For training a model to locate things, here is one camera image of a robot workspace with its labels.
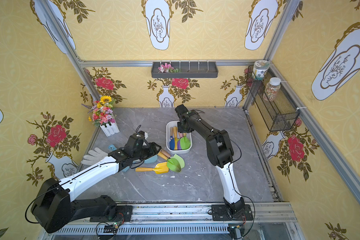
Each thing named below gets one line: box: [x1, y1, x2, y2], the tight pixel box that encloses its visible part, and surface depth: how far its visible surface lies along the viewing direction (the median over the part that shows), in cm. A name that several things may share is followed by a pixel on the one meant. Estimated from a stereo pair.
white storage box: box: [166, 120, 193, 154], surface depth 97 cm
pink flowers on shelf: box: [157, 62, 179, 73], surface depth 89 cm
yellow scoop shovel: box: [135, 161, 169, 175], surface depth 90 cm
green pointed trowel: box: [180, 132, 191, 150], surface depth 99 cm
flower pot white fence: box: [81, 95, 120, 137], surface depth 100 cm
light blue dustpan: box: [108, 144, 118, 151], surface depth 97 cm
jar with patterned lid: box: [252, 59, 271, 81], surface depth 87 cm
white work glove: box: [80, 147, 108, 166], surface depth 96 cm
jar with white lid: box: [265, 77, 281, 101], surface depth 74 cm
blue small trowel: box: [169, 126, 175, 151], surface depth 102 cm
